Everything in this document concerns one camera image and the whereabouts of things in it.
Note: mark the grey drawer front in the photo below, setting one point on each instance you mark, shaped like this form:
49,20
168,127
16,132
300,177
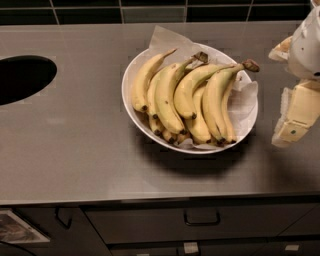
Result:
167,224

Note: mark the black drawer handle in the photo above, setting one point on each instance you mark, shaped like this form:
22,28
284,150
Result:
193,218

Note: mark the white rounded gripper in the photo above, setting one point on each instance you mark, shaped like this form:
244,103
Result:
306,50

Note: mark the small bottom banana tips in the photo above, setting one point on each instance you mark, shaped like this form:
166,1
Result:
159,130

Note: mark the lower drawer with labels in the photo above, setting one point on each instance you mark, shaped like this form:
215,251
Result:
256,248

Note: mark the white paper liner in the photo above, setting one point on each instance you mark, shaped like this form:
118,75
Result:
243,102

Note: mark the picture on lower left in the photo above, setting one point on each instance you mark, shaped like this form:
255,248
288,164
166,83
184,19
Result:
16,230

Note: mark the black cabinet door handle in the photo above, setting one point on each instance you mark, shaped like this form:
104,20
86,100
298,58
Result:
64,217

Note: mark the dark round counter opening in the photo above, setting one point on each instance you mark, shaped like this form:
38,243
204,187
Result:
24,76

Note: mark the large front yellow banana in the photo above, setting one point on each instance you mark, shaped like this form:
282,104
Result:
164,93

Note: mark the white oval bowl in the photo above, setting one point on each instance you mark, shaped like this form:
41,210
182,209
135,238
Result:
140,119

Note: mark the banana behind rightmost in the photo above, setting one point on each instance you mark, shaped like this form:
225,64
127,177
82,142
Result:
231,135

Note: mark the grey cabinet door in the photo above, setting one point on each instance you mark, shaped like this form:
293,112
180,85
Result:
80,240

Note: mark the banana behind large front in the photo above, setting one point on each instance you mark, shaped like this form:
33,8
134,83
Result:
151,94

